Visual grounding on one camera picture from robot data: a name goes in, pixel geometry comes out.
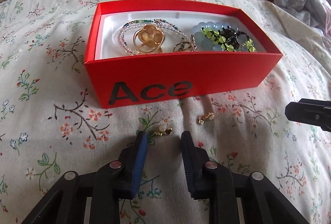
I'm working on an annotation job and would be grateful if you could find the grey crumpled cloth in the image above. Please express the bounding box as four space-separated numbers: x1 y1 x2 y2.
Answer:
274 0 330 37

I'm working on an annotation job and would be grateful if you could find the clear pink beaded bracelet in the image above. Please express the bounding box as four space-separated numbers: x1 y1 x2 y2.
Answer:
117 18 197 56

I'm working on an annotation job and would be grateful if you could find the gold pearl earring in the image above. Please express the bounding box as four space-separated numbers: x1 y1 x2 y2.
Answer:
198 112 215 125
154 124 173 137

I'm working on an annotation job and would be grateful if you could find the floral white bed quilt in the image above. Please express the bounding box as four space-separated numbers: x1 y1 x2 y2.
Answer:
1 0 330 223

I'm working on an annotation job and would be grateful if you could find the red Ace cardboard box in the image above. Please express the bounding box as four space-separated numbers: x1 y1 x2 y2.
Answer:
85 0 282 108

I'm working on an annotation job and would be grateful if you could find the large gold flower ring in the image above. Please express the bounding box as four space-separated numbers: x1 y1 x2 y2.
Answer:
133 23 165 55

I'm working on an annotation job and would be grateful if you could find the green and black bead bracelet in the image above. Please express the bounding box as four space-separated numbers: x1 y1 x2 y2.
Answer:
201 26 257 53

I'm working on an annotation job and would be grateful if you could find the light blue bead bracelet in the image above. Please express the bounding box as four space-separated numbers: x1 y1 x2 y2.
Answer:
191 20 257 53

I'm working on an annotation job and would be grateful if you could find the small gold ring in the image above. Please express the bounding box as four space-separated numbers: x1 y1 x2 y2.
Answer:
172 40 194 53

